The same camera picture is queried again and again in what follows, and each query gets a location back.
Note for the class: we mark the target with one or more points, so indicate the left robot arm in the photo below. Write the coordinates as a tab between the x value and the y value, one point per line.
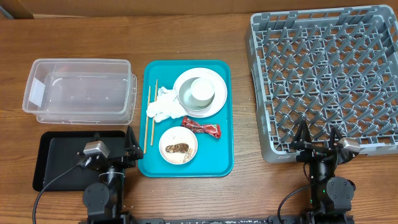
104	199

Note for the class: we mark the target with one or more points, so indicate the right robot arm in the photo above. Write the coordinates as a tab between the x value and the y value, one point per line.
330	195

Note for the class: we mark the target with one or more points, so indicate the large white plate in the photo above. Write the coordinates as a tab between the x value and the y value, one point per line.
221	91

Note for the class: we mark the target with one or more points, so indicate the clear plastic bin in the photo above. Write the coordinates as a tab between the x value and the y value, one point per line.
81	91

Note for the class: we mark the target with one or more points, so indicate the white napkin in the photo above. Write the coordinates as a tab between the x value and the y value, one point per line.
166	106

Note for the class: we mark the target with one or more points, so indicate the red snack wrapper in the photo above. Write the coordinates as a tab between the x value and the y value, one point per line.
211	129

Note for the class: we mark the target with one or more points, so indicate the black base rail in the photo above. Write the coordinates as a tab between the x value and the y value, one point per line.
273	219

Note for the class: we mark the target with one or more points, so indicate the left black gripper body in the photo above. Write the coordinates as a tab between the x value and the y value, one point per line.
123	162

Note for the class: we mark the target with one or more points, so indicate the grey dish rack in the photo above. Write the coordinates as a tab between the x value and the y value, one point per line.
332	68

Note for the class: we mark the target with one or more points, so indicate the teal plastic tray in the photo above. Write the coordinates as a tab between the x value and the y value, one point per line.
215	157

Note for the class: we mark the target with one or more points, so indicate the pale green bowl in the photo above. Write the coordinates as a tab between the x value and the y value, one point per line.
188	101

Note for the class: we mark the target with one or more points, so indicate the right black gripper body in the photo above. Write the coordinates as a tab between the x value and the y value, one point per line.
310	155

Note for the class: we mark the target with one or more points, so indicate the small white dish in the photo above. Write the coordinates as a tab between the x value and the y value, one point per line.
176	135

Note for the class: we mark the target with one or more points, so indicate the white cup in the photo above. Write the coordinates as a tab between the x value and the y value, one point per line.
202	89

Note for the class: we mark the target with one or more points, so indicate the brown food scrap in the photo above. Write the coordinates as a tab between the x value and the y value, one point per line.
179	147

